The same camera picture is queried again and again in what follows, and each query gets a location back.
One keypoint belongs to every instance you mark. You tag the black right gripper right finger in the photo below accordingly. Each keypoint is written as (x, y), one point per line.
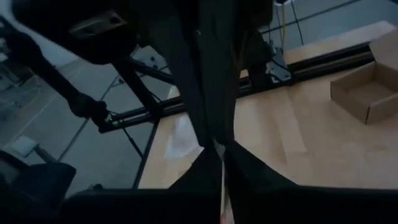
(311, 207)

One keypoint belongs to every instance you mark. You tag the clear plastic bag stack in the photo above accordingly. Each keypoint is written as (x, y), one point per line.
(183, 140)

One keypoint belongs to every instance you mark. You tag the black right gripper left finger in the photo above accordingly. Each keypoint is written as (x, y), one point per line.
(140, 207)

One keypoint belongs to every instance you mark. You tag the small open cardboard box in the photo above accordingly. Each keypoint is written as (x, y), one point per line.
(357, 102)

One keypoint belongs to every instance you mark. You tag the grey metal bracket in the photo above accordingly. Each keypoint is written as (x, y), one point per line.
(278, 70)

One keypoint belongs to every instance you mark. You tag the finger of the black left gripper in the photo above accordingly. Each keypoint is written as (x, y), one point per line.
(183, 46)
(227, 62)

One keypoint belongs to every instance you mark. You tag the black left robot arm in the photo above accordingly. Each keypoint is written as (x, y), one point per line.
(258, 59)

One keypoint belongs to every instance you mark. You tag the white floor box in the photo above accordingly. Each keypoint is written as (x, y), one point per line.
(25, 146)

